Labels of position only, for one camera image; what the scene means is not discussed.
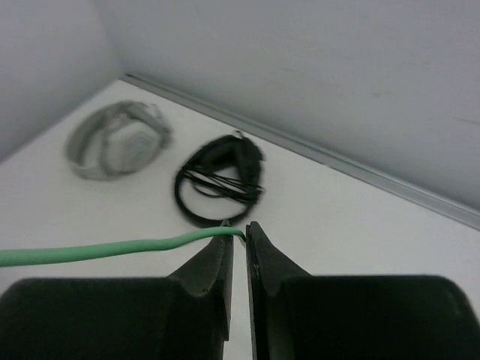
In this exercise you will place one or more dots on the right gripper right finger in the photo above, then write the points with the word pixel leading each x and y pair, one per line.
pixel 298 315

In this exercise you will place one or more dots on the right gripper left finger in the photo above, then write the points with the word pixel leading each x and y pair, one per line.
pixel 185 315

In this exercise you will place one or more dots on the black headphones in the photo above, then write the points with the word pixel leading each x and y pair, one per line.
pixel 229 167

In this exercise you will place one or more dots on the grey white headphones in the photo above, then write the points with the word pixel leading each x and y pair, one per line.
pixel 117 140

